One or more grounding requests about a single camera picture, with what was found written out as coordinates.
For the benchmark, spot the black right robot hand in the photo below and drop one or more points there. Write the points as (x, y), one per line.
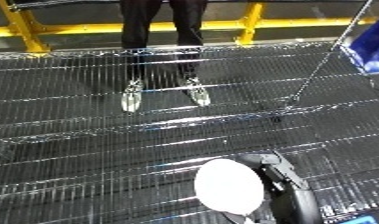
(292, 196)

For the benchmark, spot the white paper cup green band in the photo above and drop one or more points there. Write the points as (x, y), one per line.
(230, 186)

